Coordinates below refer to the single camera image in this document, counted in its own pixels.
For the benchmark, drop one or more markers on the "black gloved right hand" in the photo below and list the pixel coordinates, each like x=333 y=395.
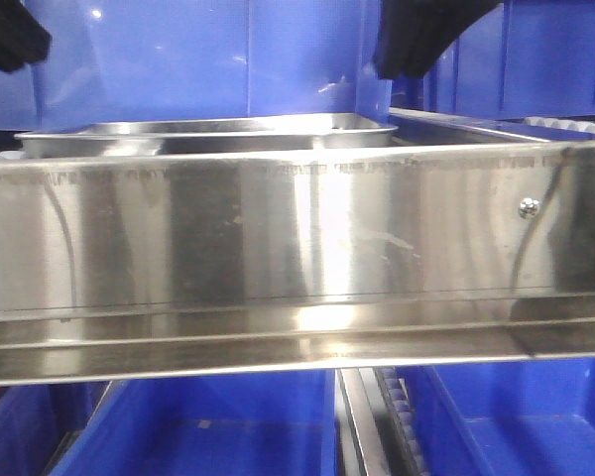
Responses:
x=23 y=40

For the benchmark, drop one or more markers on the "black gloved left hand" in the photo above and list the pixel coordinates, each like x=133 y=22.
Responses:
x=413 y=34

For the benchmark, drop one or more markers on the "silver metal tray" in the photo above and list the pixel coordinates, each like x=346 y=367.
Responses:
x=210 y=136

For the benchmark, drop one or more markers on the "large blue bin upper left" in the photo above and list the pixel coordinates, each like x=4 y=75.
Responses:
x=171 y=60

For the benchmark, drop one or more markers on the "blue bin upper right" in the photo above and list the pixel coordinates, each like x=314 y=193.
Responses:
x=525 y=58

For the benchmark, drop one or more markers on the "white roller track upper right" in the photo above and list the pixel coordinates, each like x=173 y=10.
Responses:
x=572 y=125

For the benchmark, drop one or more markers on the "blue bin lower left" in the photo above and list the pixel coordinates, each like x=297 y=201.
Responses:
x=36 y=420

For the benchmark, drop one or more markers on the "roller track lower shelf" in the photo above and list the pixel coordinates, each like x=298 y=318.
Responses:
x=374 y=418

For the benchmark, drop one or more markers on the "blue bin lower right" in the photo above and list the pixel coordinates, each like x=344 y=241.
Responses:
x=511 y=418

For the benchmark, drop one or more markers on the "blue bin lower centre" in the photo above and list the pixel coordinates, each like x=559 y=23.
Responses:
x=278 y=423

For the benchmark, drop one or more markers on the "steel divider rail upper shelf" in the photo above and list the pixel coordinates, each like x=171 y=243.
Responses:
x=430 y=128

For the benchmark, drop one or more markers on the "silver screw on rail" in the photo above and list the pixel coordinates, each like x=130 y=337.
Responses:
x=528 y=208

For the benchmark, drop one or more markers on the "stainless steel shelf front rail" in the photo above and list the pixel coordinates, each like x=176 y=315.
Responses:
x=203 y=264

